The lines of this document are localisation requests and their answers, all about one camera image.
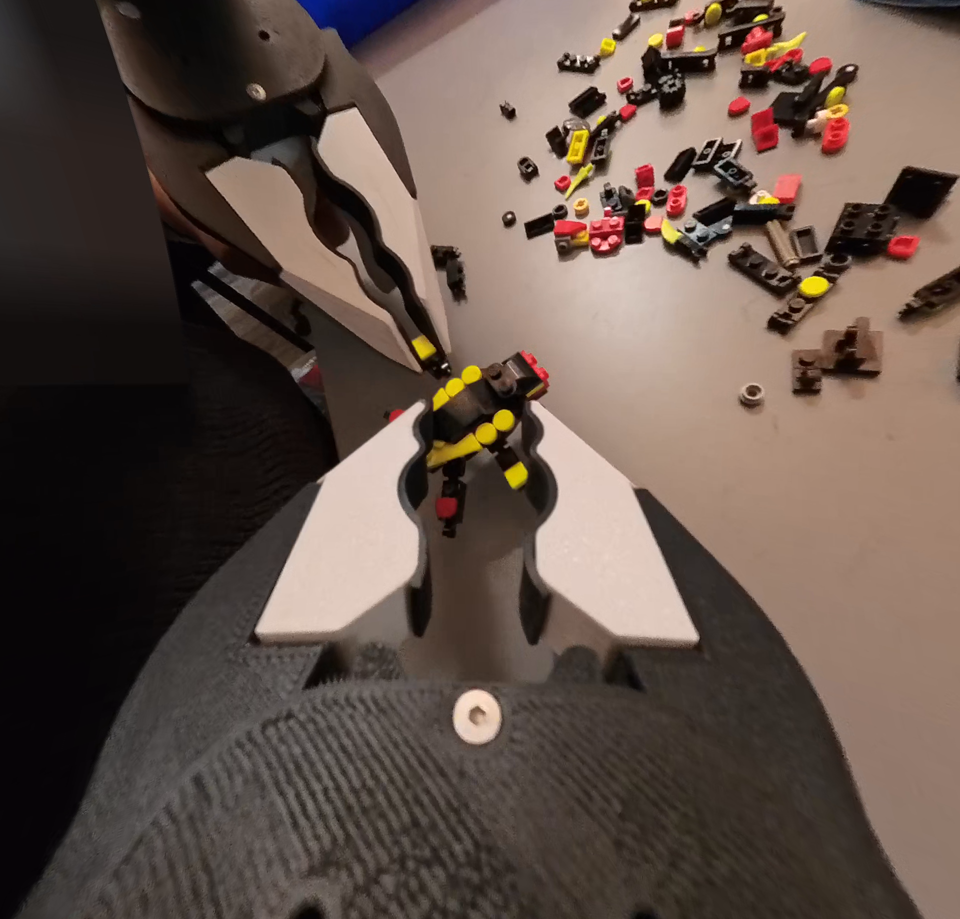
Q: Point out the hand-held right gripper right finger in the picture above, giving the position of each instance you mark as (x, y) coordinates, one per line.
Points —
(607, 559)

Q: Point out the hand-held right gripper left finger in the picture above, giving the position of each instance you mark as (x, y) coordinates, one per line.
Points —
(337, 559)

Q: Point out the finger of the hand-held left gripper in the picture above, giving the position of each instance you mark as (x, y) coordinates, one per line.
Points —
(375, 176)
(300, 259)

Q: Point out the small yellow black lego piece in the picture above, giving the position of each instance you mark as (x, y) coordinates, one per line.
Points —
(424, 347)

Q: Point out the black red yellow lego build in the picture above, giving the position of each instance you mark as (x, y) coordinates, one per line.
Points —
(469, 409)

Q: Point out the black angled lego piece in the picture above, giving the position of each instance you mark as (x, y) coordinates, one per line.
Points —
(450, 266)

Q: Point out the pile of loose lego pieces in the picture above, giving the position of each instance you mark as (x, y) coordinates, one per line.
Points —
(862, 221)

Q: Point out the black chair base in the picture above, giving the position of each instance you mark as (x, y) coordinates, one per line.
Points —
(247, 304)

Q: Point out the person's dark knit sweater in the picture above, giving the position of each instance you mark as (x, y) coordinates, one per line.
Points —
(112, 521)

